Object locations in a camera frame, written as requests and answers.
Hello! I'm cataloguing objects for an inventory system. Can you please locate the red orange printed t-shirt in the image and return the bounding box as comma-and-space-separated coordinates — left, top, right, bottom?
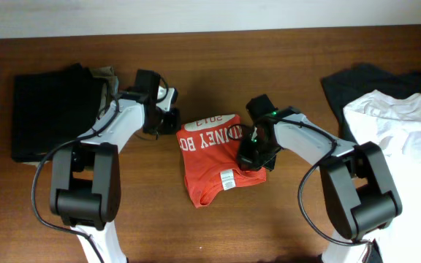
177, 114, 267, 208

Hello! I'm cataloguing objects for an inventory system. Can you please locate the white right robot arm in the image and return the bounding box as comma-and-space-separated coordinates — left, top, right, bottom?
236, 94, 403, 262

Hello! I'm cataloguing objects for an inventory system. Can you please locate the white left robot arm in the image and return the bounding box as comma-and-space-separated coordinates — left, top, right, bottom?
50, 69, 181, 262

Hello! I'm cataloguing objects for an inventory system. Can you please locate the folded olive grey garment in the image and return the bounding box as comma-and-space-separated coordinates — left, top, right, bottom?
89, 66, 119, 110

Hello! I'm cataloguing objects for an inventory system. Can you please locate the dark green t-shirt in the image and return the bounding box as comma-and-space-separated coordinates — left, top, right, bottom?
320, 63, 421, 142

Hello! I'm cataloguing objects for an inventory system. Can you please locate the folded black garment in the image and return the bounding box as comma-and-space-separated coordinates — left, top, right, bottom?
11, 64, 107, 163

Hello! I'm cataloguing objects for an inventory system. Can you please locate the white t-shirt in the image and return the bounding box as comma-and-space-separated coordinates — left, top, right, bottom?
343, 91, 421, 262

